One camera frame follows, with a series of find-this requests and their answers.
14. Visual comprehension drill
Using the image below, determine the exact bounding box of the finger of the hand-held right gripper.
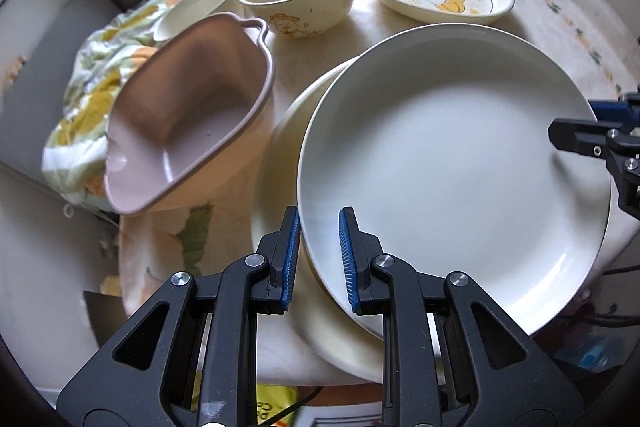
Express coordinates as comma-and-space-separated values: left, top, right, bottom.
548, 92, 640, 220

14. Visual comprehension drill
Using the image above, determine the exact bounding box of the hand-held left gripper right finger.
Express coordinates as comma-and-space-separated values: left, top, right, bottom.
338, 207, 586, 427

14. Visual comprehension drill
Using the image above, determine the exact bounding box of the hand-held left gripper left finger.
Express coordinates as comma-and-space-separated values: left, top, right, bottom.
56, 206, 302, 427

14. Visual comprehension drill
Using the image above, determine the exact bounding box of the large cream plate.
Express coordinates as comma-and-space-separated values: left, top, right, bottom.
250, 57, 386, 383

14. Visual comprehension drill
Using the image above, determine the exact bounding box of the large white plate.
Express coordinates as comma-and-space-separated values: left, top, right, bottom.
297, 26, 613, 342

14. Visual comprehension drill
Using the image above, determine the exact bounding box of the pink baking dish with handles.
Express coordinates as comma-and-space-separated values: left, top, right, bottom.
102, 13, 276, 215

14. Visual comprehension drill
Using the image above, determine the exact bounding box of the small cream bowl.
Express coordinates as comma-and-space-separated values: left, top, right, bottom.
152, 0, 238, 42

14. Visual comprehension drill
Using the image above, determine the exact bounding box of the white damask tablecloth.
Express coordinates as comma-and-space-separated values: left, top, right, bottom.
117, 0, 640, 388

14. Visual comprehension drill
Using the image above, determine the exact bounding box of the yellow packet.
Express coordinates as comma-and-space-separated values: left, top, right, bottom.
256, 382, 301, 427

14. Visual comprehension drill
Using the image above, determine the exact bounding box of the dark flat board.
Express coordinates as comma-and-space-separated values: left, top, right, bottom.
81, 290, 127, 349

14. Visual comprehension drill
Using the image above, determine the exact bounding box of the blue packet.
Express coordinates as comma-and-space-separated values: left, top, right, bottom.
554, 331, 622, 374

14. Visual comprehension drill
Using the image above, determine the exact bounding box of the black cable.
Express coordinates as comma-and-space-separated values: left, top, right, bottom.
260, 386, 326, 427
565, 264, 640, 329

